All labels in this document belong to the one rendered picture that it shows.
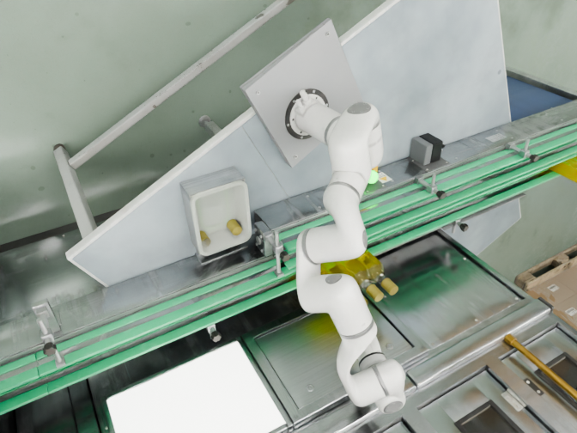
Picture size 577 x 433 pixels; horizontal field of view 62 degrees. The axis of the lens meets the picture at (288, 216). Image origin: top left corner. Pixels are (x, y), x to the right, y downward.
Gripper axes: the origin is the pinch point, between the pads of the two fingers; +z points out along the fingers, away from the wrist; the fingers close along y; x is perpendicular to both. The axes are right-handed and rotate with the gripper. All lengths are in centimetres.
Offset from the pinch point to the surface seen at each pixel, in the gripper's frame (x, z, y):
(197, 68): 28, 95, 44
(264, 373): 27.4, -2.5, -11.8
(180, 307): 47.2, 14.6, 4.4
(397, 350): -13.3, -5.1, -12.9
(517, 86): -126, 106, 10
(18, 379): 89, 1, 6
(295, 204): 5.9, 38.4, 15.1
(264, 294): 22.0, 19.7, -3.1
